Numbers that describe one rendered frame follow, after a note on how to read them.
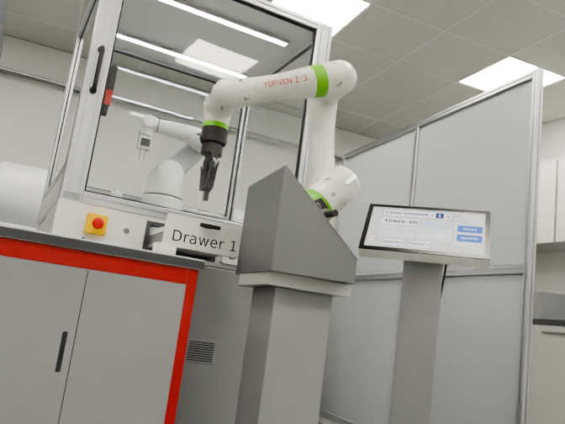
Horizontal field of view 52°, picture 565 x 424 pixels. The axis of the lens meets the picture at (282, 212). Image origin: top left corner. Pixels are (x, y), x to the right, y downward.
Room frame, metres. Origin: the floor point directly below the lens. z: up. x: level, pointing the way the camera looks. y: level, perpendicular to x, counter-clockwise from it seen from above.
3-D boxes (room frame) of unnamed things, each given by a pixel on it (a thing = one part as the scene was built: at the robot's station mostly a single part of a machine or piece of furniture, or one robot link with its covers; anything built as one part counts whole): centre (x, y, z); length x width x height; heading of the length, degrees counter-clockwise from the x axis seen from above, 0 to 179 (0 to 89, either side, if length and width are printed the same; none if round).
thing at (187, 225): (2.00, 0.25, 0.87); 0.29 x 0.02 x 0.11; 116
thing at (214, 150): (1.97, 0.27, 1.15); 0.08 x 0.07 x 0.09; 26
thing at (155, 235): (2.19, 0.35, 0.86); 0.40 x 0.26 x 0.06; 26
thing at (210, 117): (1.96, 0.27, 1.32); 0.13 x 0.11 x 0.14; 18
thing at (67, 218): (2.69, 0.54, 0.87); 1.02 x 0.95 x 0.14; 116
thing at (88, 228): (2.08, 0.66, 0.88); 0.07 x 0.05 x 0.07; 116
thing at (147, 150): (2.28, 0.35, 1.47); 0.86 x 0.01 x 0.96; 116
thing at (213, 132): (1.96, 0.28, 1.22); 0.12 x 0.09 x 0.06; 116
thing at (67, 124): (2.48, 0.99, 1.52); 0.87 x 0.01 x 0.86; 26
